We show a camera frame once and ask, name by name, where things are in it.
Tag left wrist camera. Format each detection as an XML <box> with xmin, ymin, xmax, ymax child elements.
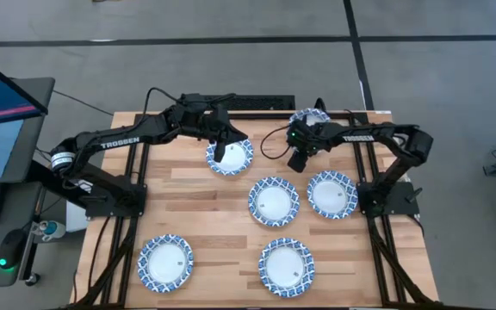
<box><xmin>181</xmin><ymin>92</ymin><xmax>214</xmax><ymax>114</ymax></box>

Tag black aluminium rig frame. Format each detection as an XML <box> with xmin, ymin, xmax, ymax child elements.
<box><xmin>65</xmin><ymin>110</ymin><xmax>451</xmax><ymax>310</ymax></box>

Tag blue patterned paper bowl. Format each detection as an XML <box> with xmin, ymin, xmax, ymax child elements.
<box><xmin>307</xmin><ymin>170</ymin><xmax>359</xmax><ymax>220</ymax></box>
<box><xmin>288</xmin><ymin>107</ymin><xmax>332</xmax><ymax>128</ymax></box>
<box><xmin>257</xmin><ymin>237</ymin><xmax>316</xmax><ymax>299</ymax></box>
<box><xmin>205</xmin><ymin>138</ymin><xmax>255</xmax><ymax>177</ymax></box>
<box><xmin>247</xmin><ymin>176</ymin><xmax>301</xmax><ymax>228</ymax></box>
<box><xmin>137</xmin><ymin>233</ymin><xmax>195</xmax><ymax>295</ymax></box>

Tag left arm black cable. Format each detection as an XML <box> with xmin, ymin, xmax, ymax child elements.
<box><xmin>141</xmin><ymin>87</ymin><xmax>183</xmax><ymax>127</ymax></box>

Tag plain black keyboard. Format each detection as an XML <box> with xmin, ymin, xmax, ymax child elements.
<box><xmin>204</xmin><ymin>94</ymin><xmax>296</xmax><ymax>112</ymax></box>

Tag black mouse with green light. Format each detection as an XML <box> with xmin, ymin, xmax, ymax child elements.
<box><xmin>0</xmin><ymin>227</ymin><xmax>28</xmax><ymax>270</ymax></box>

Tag teal and white bottle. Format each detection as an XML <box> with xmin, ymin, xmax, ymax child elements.
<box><xmin>38</xmin><ymin>220</ymin><xmax>67</xmax><ymax>243</ymax></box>

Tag thin black floor cable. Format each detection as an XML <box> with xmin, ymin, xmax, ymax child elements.
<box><xmin>52</xmin><ymin>89</ymin><xmax>115</xmax><ymax>117</ymax></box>

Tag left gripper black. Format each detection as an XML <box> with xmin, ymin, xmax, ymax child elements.
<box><xmin>195</xmin><ymin>106</ymin><xmax>250</xmax><ymax>164</ymax></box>

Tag white box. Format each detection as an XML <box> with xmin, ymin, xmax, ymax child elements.
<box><xmin>65</xmin><ymin>178</ymin><xmax>95</xmax><ymax>234</ymax></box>

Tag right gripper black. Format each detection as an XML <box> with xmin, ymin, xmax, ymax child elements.
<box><xmin>286</xmin><ymin>119</ymin><xmax>323</xmax><ymax>173</ymax></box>

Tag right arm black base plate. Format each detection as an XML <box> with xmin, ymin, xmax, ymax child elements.
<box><xmin>356</xmin><ymin>180</ymin><xmax>421</xmax><ymax>217</ymax></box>

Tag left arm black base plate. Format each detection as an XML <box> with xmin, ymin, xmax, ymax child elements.
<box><xmin>84</xmin><ymin>183</ymin><xmax>148</xmax><ymax>219</ymax></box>

